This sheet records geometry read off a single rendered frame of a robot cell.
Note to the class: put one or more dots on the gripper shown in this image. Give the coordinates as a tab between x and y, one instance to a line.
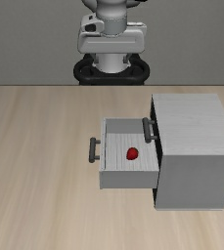
116	40

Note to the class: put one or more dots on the grey open drawer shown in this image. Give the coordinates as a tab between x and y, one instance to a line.
126	175

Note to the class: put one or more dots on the red strawberry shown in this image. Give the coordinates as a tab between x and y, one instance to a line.
132	153

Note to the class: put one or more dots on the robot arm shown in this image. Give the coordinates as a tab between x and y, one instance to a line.
110	19

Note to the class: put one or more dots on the grey cabinet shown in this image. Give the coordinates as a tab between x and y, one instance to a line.
195	153

